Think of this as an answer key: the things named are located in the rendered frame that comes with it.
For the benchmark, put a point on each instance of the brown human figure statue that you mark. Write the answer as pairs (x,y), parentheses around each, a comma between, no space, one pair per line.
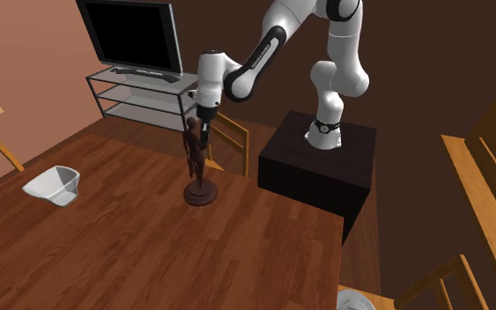
(197,154)

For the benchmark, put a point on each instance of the grey glass shelf television stand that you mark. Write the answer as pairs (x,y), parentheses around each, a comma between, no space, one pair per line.
(144,101)

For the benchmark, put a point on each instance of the white angular bowl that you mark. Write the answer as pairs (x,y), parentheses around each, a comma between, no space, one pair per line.
(54,186)

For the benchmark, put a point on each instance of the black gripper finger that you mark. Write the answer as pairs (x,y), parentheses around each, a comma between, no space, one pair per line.
(205,134)

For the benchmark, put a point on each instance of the brown wooden table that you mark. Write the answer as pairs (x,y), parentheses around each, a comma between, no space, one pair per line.
(144,249)

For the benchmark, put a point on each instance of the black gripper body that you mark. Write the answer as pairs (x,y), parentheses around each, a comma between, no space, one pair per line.
(206,112)

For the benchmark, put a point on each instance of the black flat screen television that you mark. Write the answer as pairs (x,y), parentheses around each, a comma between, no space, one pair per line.
(133,34)

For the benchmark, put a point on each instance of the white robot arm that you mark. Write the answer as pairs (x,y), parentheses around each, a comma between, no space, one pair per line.
(342,68)

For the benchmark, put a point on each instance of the large wooden framed window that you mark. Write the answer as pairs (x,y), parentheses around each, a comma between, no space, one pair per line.
(479,193)

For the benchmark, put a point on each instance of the white round plate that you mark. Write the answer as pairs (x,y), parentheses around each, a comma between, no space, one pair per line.
(355,300)

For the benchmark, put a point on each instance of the dark robot stand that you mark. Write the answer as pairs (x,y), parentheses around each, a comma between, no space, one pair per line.
(316,171)

